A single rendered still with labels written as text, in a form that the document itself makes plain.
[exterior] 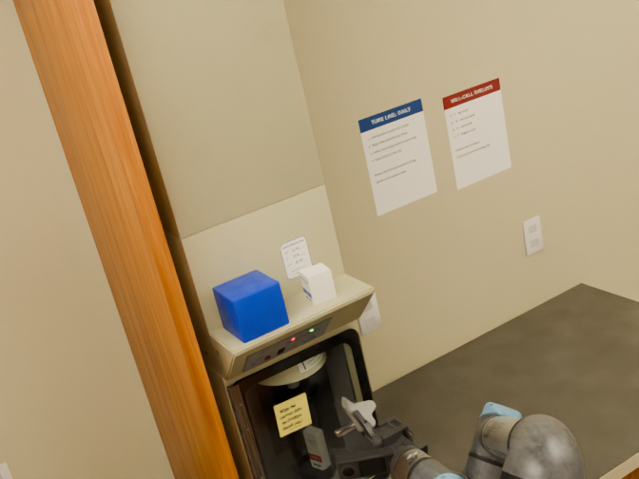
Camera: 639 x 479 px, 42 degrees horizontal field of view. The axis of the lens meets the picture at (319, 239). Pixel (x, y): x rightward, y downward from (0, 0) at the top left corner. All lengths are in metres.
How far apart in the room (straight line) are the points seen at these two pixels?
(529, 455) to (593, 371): 1.14
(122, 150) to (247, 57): 0.32
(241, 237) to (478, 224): 1.07
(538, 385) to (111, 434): 1.12
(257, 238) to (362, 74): 0.73
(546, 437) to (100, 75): 0.88
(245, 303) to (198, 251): 0.14
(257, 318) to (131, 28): 0.56
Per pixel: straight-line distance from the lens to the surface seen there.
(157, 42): 1.51
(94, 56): 1.38
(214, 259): 1.59
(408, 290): 2.40
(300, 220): 1.66
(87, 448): 2.13
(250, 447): 1.75
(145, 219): 1.43
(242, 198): 1.59
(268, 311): 1.55
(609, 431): 2.13
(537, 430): 1.27
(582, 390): 2.28
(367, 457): 1.66
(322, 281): 1.62
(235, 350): 1.54
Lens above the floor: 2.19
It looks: 20 degrees down
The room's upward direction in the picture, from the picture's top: 13 degrees counter-clockwise
